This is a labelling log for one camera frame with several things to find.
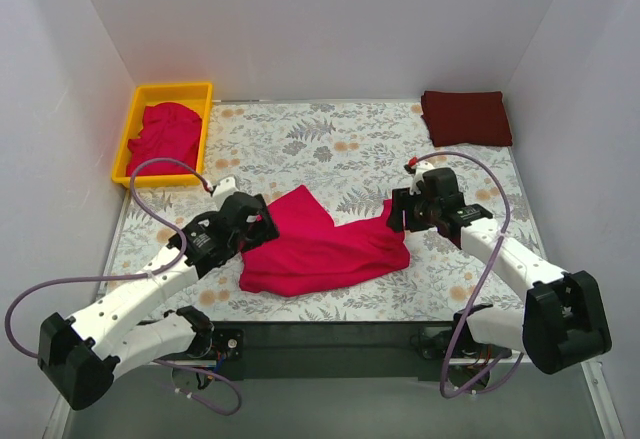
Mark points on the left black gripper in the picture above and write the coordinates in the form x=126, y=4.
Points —
x=265, y=223

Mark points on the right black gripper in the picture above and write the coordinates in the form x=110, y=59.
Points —
x=400, y=214

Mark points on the bright red t-shirt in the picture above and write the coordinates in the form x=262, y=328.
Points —
x=312, y=254

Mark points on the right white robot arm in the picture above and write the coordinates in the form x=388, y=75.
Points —
x=563, y=322

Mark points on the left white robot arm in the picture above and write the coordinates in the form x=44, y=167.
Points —
x=82, y=355

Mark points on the folded dark red t-shirt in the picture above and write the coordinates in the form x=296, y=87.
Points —
x=454, y=118

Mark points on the floral patterned table mat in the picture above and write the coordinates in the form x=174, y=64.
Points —
x=351, y=156

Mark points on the red t-shirt in bin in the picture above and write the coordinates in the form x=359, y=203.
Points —
x=169, y=130

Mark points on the yellow plastic bin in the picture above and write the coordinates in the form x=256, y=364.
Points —
x=196, y=96

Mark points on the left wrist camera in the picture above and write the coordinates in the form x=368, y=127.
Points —
x=222, y=189

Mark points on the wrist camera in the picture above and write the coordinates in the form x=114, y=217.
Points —
x=417, y=168
x=222, y=189

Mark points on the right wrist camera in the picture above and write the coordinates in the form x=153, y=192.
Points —
x=417, y=168

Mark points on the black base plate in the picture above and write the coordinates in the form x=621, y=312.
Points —
x=332, y=350

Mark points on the aluminium rail frame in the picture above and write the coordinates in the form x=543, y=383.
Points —
x=464, y=372

